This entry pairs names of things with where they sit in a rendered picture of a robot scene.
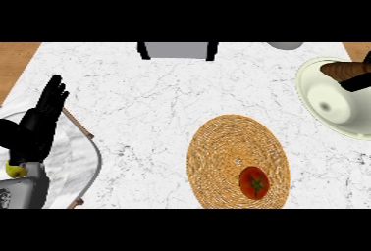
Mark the grey rounded object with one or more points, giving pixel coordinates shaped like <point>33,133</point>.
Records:
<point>286,45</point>

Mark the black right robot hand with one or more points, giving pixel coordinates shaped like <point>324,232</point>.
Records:
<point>360,82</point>

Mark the round woven straw placemat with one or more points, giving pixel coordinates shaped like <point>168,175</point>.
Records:
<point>227,147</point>

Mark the grey appliance with black legs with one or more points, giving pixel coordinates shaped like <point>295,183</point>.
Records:
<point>179,49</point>

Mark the red tomato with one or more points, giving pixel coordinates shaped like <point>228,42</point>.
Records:
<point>255,183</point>

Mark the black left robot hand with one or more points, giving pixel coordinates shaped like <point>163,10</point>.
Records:
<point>41,124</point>

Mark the yellow-green fruit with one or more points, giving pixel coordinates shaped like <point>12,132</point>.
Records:
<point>15,171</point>

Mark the white bowl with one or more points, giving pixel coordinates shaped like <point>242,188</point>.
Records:
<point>333,104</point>

